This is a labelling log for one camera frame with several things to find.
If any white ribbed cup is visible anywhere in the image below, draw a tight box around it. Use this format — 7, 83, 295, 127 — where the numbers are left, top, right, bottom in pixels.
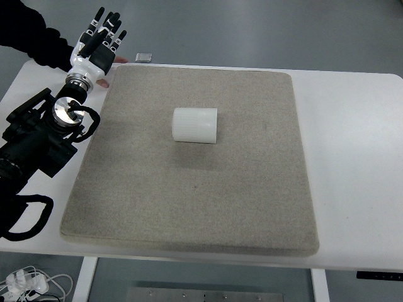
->
171, 108, 218, 144

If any person hand behind robot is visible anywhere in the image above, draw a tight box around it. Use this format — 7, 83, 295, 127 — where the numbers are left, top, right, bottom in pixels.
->
96, 56, 129, 88

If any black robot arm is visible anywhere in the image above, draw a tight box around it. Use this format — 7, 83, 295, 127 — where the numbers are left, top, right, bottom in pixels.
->
1, 8, 127, 199

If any black desk control panel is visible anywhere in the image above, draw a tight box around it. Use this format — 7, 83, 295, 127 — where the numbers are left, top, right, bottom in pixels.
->
356, 271, 402, 281

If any beige felt mat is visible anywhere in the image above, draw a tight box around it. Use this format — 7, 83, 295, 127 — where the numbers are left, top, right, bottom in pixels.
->
60, 65, 319, 257

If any white power strip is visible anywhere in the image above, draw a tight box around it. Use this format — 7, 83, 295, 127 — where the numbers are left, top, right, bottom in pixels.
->
6, 269, 49, 294

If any white table leg left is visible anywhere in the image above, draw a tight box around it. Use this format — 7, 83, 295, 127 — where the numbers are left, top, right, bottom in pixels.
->
72, 257, 98, 302

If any white robotic hand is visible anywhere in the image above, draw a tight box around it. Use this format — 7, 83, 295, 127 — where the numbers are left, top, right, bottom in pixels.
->
69, 8, 127, 82

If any white table leg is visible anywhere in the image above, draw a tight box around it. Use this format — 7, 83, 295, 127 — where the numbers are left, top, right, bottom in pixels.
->
72, 257, 98, 302
310, 269, 330, 302

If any small grey square device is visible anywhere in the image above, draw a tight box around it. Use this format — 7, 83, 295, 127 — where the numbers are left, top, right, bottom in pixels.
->
135, 52, 152, 63

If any black sleeved person forearm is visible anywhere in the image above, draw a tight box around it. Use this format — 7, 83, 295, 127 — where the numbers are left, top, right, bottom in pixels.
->
1, 1, 73, 72

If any white cable bundle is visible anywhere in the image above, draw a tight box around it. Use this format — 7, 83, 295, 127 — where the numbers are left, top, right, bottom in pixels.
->
0, 266, 75, 302

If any white table leg right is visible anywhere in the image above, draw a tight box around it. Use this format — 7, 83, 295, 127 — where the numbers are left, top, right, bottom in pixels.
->
310, 269, 330, 302

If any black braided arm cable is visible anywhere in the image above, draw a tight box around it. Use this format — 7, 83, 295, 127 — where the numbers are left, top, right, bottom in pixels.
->
0, 194, 54, 242

